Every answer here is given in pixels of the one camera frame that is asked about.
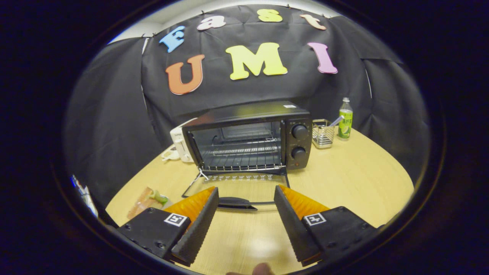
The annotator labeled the green label drink bottle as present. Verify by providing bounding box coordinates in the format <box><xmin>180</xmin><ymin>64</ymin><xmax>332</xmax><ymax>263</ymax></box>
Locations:
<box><xmin>338</xmin><ymin>97</ymin><xmax>353</xmax><ymax>141</ymax></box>

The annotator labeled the metal wire basket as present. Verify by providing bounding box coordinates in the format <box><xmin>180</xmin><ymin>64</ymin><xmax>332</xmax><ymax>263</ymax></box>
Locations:
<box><xmin>312</xmin><ymin>119</ymin><xmax>336</xmax><ymax>149</ymax></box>

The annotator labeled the white toaster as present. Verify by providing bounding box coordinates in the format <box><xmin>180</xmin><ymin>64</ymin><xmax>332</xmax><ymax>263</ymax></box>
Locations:
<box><xmin>170</xmin><ymin>118</ymin><xmax>199</xmax><ymax>163</ymax></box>

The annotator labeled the white and blue object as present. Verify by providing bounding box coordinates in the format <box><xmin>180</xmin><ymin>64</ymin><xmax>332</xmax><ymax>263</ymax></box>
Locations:
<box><xmin>71</xmin><ymin>175</ymin><xmax>99</xmax><ymax>218</ymax></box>

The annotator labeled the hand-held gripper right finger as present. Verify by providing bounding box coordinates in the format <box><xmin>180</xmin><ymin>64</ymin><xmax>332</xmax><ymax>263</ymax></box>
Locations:
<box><xmin>274</xmin><ymin>185</ymin><xmax>382</xmax><ymax>267</ymax></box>

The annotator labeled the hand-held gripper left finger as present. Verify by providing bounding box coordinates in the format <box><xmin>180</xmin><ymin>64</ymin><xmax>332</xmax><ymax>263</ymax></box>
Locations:
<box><xmin>117</xmin><ymin>186</ymin><xmax>220</xmax><ymax>267</ymax></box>

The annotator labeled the black toaster oven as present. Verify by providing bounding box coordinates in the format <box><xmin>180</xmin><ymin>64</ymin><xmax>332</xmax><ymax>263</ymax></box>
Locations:
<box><xmin>181</xmin><ymin>100</ymin><xmax>313</xmax><ymax>211</ymax></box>

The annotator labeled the sandwich with lettuce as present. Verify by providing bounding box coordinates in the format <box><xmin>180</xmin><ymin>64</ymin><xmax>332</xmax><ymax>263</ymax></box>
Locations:
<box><xmin>127</xmin><ymin>186</ymin><xmax>170</xmax><ymax>220</ymax></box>

